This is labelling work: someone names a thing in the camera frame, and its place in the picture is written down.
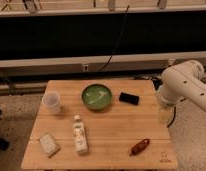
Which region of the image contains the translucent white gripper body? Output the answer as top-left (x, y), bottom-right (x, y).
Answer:
top-left (158, 106), bottom-right (173, 124)

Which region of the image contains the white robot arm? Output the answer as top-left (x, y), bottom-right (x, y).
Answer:
top-left (156, 60), bottom-right (206, 124)

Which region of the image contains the green ceramic bowl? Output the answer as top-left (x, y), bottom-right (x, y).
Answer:
top-left (81, 84), bottom-right (112, 110)

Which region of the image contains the black rectangular block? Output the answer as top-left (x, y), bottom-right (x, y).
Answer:
top-left (119, 92), bottom-right (139, 105)

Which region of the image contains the small white bottle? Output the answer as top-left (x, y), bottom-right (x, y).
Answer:
top-left (73, 115), bottom-right (88, 154)

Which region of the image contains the translucent plastic cup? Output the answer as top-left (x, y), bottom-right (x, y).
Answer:
top-left (42, 91), bottom-right (61, 115)

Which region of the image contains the white wrapped packet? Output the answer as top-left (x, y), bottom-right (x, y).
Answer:
top-left (39, 133), bottom-right (60, 158)

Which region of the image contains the dark object at left floor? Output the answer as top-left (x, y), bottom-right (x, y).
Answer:
top-left (0, 138), bottom-right (9, 151)

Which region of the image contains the white wall outlet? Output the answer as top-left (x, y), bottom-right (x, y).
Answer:
top-left (84, 64), bottom-right (89, 72)

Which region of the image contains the black hanging cable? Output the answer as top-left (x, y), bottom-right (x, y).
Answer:
top-left (97, 3), bottom-right (131, 73)

